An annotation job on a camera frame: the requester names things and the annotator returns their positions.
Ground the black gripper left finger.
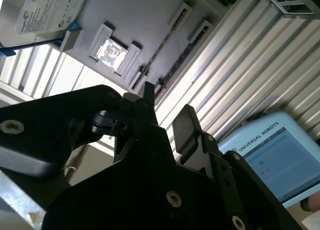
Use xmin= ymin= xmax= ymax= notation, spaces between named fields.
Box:
xmin=0 ymin=81 xmax=188 ymax=212

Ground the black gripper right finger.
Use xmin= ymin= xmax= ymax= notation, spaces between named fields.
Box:
xmin=171 ymin=103 xmax=302 ymax=230

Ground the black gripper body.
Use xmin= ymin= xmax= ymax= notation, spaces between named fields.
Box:
xmin=41 ymin=162 xmax=226 ymax=230

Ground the person's hand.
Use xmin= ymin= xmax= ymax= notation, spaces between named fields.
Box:
xmin=300 ymin=194 xmax=320 ymax=213

